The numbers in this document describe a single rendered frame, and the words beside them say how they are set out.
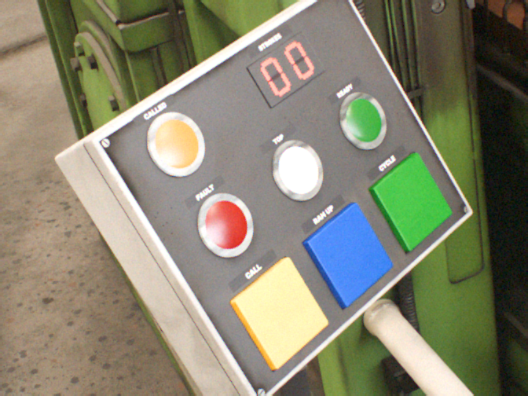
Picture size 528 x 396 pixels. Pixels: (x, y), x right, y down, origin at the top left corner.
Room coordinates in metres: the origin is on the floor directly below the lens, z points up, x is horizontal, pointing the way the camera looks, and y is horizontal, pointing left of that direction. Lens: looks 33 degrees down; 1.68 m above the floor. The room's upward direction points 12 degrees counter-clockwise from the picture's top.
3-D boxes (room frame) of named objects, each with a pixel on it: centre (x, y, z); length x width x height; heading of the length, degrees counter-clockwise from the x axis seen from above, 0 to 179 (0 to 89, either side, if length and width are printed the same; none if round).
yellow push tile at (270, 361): (0.85, 0.00, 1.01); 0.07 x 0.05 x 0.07; 131
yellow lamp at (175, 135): (0.92, 0.06, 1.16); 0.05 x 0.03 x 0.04; 106
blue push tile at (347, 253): (0.92, -0.08, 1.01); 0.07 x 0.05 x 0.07; 131
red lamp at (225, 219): (0.89, 0.03, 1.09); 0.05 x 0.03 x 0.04; 106
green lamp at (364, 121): (1.02, -0.12, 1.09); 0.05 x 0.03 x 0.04; 106
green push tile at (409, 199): (0.98, -0.15, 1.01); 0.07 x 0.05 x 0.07; 131
